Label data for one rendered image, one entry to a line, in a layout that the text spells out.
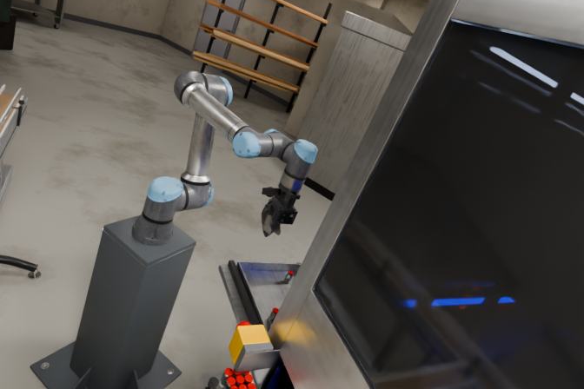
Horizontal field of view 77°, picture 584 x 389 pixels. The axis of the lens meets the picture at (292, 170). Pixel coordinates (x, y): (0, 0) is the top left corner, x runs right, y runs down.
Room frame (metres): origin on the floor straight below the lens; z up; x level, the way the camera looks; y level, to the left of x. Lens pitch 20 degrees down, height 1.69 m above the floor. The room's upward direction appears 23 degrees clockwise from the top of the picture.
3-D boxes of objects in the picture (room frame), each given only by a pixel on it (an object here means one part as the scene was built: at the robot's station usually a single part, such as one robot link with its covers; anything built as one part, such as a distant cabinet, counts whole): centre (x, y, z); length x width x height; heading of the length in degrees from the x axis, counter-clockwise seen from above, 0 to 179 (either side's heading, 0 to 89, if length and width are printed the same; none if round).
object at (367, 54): (4.77, -0.84, 1.04); 1.62 x 1.24 x 2.07; 68
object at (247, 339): (0.68, -0.07, 1.00); 0.08 x 0.07 x 0.07; 33
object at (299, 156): (1.11, -0.01, 1.34); 0.09 x 0.08 x 0.11; 58
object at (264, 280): (1.02, -0.15, 0.90); 0.34 x 0.26 x 0.04; 33
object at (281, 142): (1.15, 0.08, 1.34); 0.11 x 0.11 x 0.08; 58
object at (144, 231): (1.21, 0.40, 0.84); 0.15 x 0.15 x 0.10
